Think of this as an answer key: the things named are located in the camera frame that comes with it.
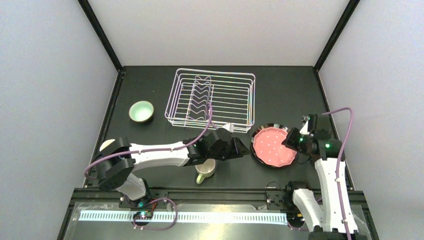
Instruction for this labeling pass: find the dark striped plate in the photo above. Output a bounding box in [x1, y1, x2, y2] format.
[249, 123, 299, 169]

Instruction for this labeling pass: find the white wire dish rack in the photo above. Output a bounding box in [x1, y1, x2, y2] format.
[164, 68, 256, 133]

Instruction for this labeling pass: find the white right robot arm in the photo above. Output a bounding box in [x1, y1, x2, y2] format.
[282, 114, 367, 240]

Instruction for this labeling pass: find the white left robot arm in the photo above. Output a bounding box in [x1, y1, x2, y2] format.
[93, 127, 250, 202]

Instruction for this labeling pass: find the white LED light strip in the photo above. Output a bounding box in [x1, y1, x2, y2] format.
[76, 210, 288, 225]

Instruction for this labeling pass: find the green celadon bowl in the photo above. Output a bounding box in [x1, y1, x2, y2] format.
[128, 100, 155, 123]

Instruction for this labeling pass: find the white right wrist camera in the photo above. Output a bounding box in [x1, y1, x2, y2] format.
[299, 115, 312, 135]

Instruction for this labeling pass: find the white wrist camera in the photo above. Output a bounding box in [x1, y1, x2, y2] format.
[222, 123, 234, 133]
[299, 115, 312, 135]

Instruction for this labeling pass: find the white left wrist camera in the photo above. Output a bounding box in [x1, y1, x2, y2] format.
[222, 123, 234, 133]

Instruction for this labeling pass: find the cream mug green handle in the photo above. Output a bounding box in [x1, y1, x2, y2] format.
[195, 158, 216, 185]

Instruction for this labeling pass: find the white mug blue handle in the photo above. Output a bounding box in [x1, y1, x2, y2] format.
[99, 139, 115, 152]

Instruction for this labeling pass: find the black right frame post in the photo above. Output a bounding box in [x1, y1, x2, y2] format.
[313, 0, 360, 73]

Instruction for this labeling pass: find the black frame post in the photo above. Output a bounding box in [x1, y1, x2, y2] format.
[313, 0, 360, 73]
[78, 0, 123, 73]

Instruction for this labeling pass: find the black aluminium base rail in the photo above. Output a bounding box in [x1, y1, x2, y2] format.
[56, 187, 380, 240]

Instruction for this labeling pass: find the black left frame post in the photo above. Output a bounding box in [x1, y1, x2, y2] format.
[78, 0, 123, 73]

